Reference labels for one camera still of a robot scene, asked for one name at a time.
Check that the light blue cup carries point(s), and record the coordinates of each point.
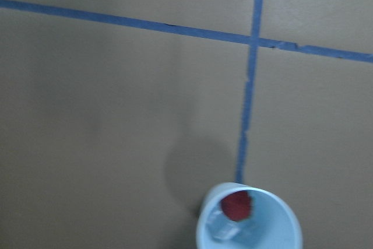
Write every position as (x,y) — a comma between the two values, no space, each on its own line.
(272,224)

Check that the red strawberry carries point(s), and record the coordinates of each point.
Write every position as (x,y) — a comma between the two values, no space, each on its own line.
(237,206)

